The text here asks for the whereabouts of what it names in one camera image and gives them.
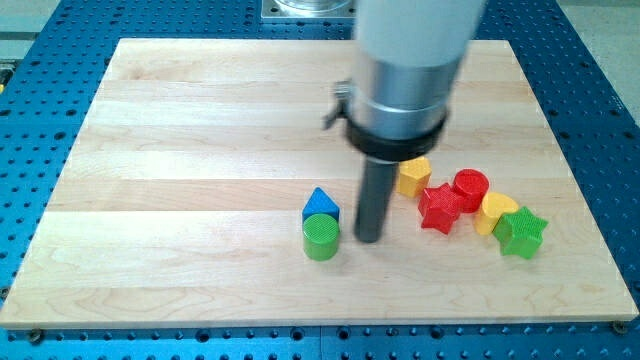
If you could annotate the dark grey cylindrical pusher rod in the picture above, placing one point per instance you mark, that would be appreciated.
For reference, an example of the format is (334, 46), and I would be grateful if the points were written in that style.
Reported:
(377, 184)

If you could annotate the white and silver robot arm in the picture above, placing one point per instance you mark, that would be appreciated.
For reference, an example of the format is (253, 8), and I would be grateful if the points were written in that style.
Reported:
(395, 103)

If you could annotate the red star block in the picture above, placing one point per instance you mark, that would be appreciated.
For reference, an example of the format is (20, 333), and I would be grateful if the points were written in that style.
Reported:
(440, 207)

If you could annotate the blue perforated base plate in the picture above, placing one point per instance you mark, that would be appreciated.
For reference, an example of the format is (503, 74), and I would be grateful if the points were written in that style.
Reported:
(51, 90)

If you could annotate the green cylinder block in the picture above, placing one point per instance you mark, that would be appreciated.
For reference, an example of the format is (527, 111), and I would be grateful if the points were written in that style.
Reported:
(321, 236)

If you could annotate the blue triangle block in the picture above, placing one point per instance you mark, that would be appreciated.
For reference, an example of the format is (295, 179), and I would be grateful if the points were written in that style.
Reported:
(320, 203)

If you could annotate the light wooden board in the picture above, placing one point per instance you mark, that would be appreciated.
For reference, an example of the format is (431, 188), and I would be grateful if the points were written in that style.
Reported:
(181, 202)

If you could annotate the red cylinder block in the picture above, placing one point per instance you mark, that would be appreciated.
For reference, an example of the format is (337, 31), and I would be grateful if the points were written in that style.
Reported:
(471, 185)

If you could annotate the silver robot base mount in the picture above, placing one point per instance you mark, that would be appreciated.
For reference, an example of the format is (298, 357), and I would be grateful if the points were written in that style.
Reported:
(304, 9)

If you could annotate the yellow pentagon block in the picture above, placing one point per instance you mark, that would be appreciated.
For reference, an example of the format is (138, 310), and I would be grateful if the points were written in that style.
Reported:
(413, 176)

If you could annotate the yellow heart block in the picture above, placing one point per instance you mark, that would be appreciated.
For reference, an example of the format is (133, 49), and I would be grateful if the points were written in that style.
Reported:
(491, 209)

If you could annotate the green star block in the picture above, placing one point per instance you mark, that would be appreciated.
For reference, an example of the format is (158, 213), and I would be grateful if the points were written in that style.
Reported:
(520, 233)

